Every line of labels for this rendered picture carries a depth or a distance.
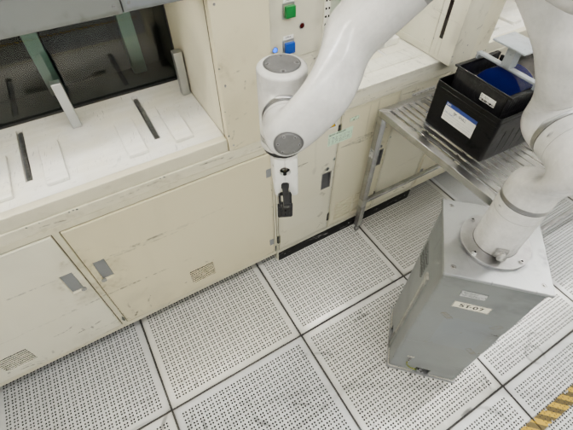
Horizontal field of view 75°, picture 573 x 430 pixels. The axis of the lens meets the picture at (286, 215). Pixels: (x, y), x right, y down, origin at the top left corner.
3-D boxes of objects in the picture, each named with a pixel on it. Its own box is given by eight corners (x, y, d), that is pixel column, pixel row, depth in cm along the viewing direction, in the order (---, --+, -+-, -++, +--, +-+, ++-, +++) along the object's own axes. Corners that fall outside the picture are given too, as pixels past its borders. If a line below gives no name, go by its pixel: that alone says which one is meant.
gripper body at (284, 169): (305, 156, 68) (303, 197, 77) (298, 122, 75) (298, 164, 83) (264, 159, 68) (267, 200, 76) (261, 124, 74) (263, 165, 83)
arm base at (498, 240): (535, 277, 99) (576, 236, 85) (460, 262, 102) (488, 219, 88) (524, 223, 111) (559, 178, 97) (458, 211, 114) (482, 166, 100)
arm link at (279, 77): (308, 146, 67) (302, 115, 72) (312, 78, 56) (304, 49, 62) (261, 149, 66) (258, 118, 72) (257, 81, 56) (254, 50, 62)
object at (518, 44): (434, 118, 143) (465, 33, 119) (473, 102, 149) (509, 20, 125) (483, 154, 129) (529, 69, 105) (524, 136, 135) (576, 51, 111)
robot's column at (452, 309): (454, 384, 154) (556, 297, 96) (385, 366, 158) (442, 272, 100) (452, 321, 171) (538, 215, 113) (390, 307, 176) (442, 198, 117)
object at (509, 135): (423, 119, 143) (436, 78, 130) (475, 100, 152) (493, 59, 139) (478, 163, 128) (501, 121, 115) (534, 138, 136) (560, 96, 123)
